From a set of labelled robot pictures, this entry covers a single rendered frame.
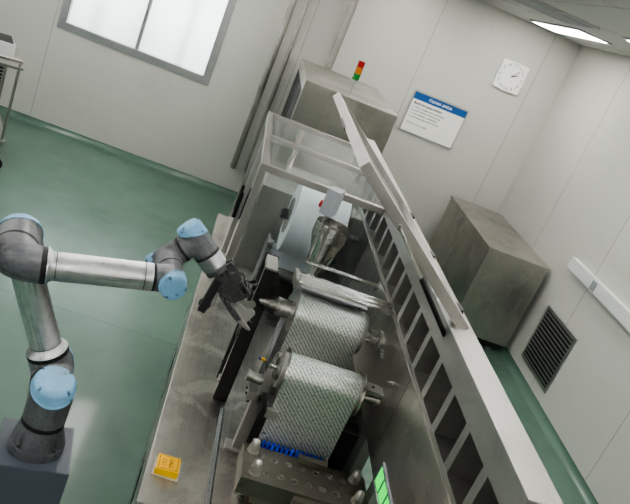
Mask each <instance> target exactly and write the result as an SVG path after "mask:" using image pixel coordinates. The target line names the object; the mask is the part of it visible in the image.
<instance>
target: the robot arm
mask: <svg viewBox="0 0 630 504"><path fill-rule="evenodd" d="M177 233H178V236H177V237H176V238H175V239H173V240H171V241H170V242H168V243H166V244H165V245H163V246H161V247H160V248H158V249H155V250H153V252H151V253H150V254H148V255H147V256H146V257H145V262H141V261H132V260H124V259H115V258H107V257H98V256H90V255H81V254H73V253H65V252H56V251H54V250H53V249H52V248H51V247H48V246H44V243H43V237H44V231H43V228H42V225H41V224H40V222H39V221H38V220H37V219H36V218H34V217H32V216H30V215H28V214H24V213H15V214H11V215H8V216H6V217H5V218H3V219H2V220H1V221H0V273H2V274H3V275H5V276H7V277H9V278H11V280H12V284H13V288H14V291H15V295H16V299H17V302H18V306H19V309H20V313H21V317H22V320H23V324H24V328H25V331H26V335H27V339H28V342H29V347H28V348H27V350H26V357H27V361H28V364H29V368H30V382H29V390H28V396H27V400H26V404H25V407H24V411H23V414H22V417H21V419H20V420H19V422H18V423H17V424H16V425H15V427H14V428H13V429H12V431H11V432H10V435H9V438H8V442H7V445H8V449H9V451H10V452H11V453H12V454H13V455H14V456H15V457H16V458H18V459H20V460H22V461H25V462H28V463H33V464H44V463H49V462H52V461H54V460H56V459H57V458H59V457H60V455H61V454H62V452H63V449H64V446H65V433H64V425H65V422H66V419H67V416H68V413H69V410H70V407H71V404H72V401H73V399H74V397H75V394H76V387H77V382H76V379H75V377H74V375H73V371H74V364H75V361H74V356H73V353H72V351H71V349H70V348H69V346H68V342H67V341H66V340H65V339H64V338H61V337H60V333H59V329H58V325H57V321H56V316H55V312H54V308H53V304H52V300H51V296H50V292H49V288H48V284H47V283H48V282H50V281H56V282H66V283H76V284H85V285H95V286H105V287H115V288H125V289H135V290H145V291H154V292H160V294H161V295H162V296H163V297H164V298H166V299H168V300H176V299H179V298H181V297H182V296H183V295H184V294H185V293H186V291H187V276H186V274H185V271H184V266H183V264H185V263H186V262H188V261H190V260H191V259H192V258H194V259H195V260H196V262H197V263H198V265H199V266H200V268H201V269H202V271H203V272H204V273H205V274H206V276H207V277H208V278H214V279H213V281H212V283H211V284H210V286H209V288H208V289H207V291H206V293H205V295H204V296H203V298H201V299H200V300H199V302H198V305H199V306H198V309H197V310H198V311H200V312H202V313H205V312H206V310H207V309H209V308H210V306H211V302H212V300H213V298H214V296H215V295H216V293H217V292H218V293H219V297H220V299H221V300H222V302H223V304H224V305H225V306H226V308H227V310H228V311H229V313H230V314H231V316H232V317H233V318H234V319H235V321H237V322H238V324H239V325H241V326H242V327H243V328H244V329H246V330H248V331H249V330H251V329H250V328H249V326H248V324H251V321H250V319H251V318H252V317H253V316H254V315H255V311H254V310H253V308H254V307H255V306H256V303H255V301H246V300H245V299H246V298H248V297H250V296H251V295H250V294H251V286H252V285H251V283H250V282H249V280H248V279H247V277H246V276H245V274H244V273H243V272H239V270H238V269H237V267H236V266H235V264H234V263H235V261H234V260H233V258H231V259H229V260H227V261H226V258H225V256H224V255H223V253H222V252H221V250H220V249H219V247H218V246H217V244H216V243H215V241H214V239H213V238H212V236H211V235H210V233H209V232H208V229H207V228H206V227H205V226H204V224H203V223H202V222H201V220H200V219H198V218H193V219H190V220H188V221H186V222H185V223H184V224H182V225H181V226H180V227H179V228H178V229H177ZM247 323H248V324H247Z"/></svg>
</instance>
